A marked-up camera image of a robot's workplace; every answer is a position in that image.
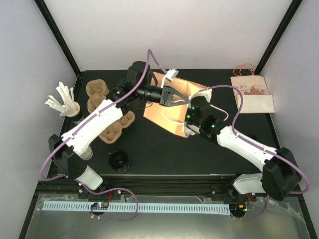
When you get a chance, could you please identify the brown paper takeout bag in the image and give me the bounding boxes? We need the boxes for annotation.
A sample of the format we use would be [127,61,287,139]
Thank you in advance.
[144,77,212,138]

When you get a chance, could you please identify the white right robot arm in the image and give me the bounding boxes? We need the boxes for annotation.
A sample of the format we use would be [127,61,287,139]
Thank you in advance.
[185,96,302,201]

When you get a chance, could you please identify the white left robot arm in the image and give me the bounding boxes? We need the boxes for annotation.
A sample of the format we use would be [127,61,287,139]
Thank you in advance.
[49,61,189,199]

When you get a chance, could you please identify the white paper coffee cup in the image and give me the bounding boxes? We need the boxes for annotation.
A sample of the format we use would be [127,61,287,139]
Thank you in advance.
[80,146,93,160]

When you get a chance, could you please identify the brown pulp cup carrier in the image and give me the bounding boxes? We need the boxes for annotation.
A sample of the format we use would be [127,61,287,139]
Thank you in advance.
[99,111,135,144]

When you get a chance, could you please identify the stack of pulp cup carriers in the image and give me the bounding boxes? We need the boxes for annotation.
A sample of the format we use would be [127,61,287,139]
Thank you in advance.
[86,79,109,113]

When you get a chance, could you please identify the stack of black cup lids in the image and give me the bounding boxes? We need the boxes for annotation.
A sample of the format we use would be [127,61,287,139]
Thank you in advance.
[109,150,130,173]

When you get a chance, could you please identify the cup of white wrapped stirrers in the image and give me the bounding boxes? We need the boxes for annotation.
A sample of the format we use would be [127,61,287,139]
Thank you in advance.
[45,82,84,124]

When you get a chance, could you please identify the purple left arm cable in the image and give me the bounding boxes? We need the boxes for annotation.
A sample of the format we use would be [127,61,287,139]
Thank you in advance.
[39,49,172,222]

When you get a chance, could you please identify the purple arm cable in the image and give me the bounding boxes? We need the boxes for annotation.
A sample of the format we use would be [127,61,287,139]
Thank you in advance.
[39,49,172,222]
[206,85,311,221]

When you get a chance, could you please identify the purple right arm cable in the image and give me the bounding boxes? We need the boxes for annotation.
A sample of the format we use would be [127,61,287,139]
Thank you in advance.
[206,85,311,221]

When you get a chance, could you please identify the printed paper bag orange handles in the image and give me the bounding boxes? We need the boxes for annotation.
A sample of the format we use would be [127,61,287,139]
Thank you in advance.
[231,63,275,114]

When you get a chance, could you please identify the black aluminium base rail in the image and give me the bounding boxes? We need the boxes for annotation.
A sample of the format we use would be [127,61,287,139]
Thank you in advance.
[37,174,300,202]

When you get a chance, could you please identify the black right frame post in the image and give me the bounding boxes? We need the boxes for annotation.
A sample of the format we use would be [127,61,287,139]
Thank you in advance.
[254,0,303,75]

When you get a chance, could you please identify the black frame post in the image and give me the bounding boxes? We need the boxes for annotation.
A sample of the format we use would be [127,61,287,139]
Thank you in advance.
[254,0,303,75]
[34,0,81,77]

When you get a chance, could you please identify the black left frame post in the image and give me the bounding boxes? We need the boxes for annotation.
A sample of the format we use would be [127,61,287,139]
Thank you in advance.
[34,0,81,77]

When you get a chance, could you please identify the light blue cable duct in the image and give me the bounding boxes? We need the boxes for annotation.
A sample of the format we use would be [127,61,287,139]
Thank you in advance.
[42,201,230,216]

